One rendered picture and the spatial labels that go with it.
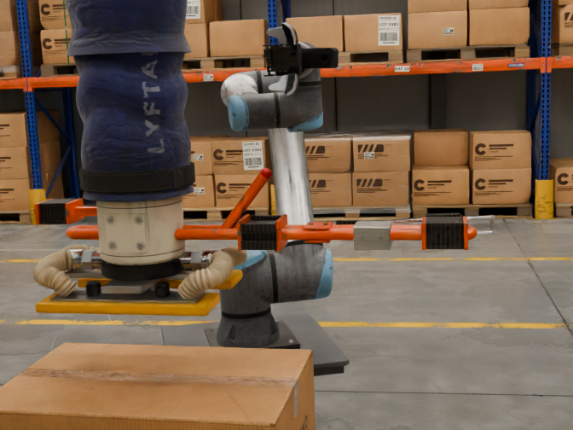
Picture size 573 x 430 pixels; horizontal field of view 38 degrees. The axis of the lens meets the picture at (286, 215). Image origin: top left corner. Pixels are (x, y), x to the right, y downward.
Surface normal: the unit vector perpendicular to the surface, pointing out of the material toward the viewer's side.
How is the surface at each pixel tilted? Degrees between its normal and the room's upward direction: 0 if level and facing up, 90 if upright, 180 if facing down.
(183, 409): 0
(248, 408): 0
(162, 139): 75
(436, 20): 86
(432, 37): 95
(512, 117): 90
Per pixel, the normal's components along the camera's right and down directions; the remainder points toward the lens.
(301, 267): 0.07, -0.26
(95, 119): -0.53, -0.07
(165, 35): 0.75, -0.12
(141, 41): 0.40, -0.18
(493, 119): -0.14, 0.17
